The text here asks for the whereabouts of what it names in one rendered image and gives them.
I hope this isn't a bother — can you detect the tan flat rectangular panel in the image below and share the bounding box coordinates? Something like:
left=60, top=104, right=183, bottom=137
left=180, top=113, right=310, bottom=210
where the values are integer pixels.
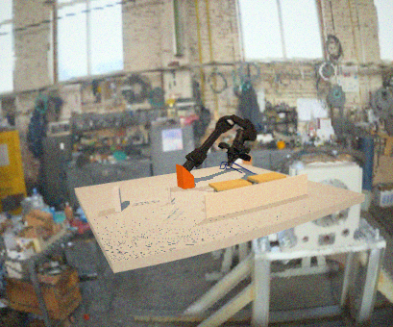
left=204, top=173, right=307, bottom=218

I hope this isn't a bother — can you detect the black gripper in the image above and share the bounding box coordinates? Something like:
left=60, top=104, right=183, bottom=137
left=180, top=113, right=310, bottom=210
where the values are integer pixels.
left=218, top=138, right=251, bottom=166

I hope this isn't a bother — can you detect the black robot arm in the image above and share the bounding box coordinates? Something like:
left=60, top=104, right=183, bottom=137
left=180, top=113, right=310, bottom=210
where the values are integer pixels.
left=183, top=114, right=258, bottom=172

